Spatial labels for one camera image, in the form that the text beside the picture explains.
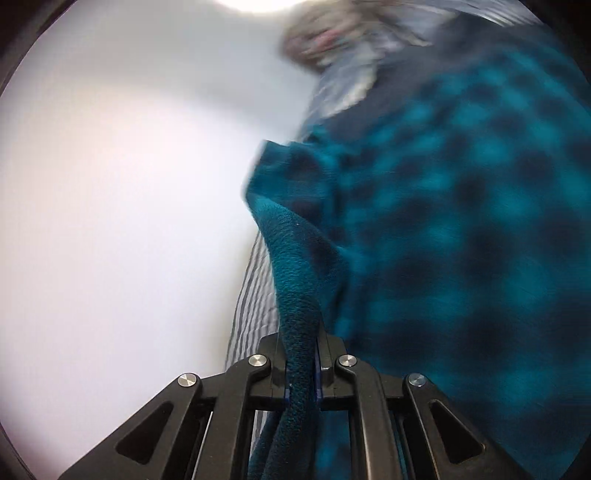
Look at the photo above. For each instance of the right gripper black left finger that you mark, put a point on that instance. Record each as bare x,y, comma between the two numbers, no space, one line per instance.
195,428

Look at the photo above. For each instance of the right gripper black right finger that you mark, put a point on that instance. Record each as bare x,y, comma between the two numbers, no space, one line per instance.
404,428

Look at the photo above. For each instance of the teal plaid fleece jacket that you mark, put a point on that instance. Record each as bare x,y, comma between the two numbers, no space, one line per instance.
452,239

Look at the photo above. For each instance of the blue white striped quilt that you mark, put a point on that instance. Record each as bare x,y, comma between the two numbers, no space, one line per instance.
255,314

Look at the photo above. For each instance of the blue checked bed sheet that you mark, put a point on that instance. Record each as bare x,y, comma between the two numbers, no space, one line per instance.
410,43

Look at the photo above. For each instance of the floral folded blanket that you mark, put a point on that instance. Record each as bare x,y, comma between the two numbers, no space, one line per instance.
320,30

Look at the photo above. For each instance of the ring light on tripod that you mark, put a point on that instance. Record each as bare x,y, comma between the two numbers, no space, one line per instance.
260,8

